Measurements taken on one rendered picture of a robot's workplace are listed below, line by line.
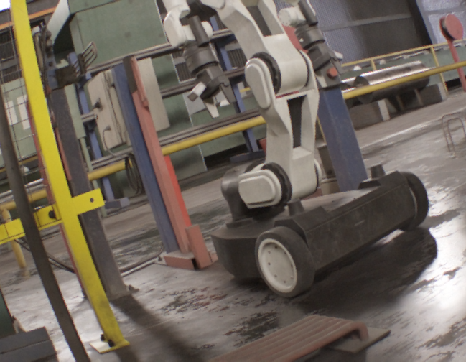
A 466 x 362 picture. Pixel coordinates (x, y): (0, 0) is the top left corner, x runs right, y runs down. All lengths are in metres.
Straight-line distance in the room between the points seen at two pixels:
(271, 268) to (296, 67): 0.59
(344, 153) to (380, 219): 1.04
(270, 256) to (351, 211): 0.26
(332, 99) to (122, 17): 8.28
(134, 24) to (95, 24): 0.71
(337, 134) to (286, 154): 0.96
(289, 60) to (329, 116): 1.02
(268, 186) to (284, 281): 0.36
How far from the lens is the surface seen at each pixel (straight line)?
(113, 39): 10.86
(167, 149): 5.36
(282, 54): 1.98
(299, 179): 2.07
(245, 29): 2.04
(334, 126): 2.96
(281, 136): 2.02
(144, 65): 3.28
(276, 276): 1.86
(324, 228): 1.82
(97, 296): 1.87
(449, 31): 11.21
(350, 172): 2.98
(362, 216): 1.91
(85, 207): 1.90
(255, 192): 2.12
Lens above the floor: 0.47
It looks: 4 degrees down
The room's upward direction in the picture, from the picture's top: 18 degrees counter-clockwise
